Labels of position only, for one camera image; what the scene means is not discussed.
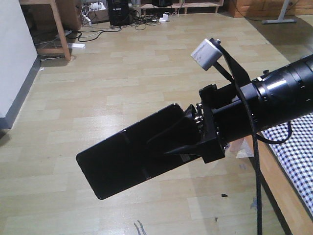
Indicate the black foldable phone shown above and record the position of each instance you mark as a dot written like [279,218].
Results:
[136,154]

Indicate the black computer tower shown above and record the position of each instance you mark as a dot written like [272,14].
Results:
[118,12]

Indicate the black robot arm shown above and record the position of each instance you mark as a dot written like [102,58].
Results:
[274,98]

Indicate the white power strip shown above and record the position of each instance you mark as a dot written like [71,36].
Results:
[76,45]

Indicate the wooden table leg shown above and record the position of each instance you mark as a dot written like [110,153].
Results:
[64,46]

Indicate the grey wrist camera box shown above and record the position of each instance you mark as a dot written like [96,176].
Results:
[206,54]

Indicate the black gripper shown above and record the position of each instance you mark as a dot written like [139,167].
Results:
[225,120]

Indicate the checkered bed sheet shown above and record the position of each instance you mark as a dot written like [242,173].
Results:
[296,158]

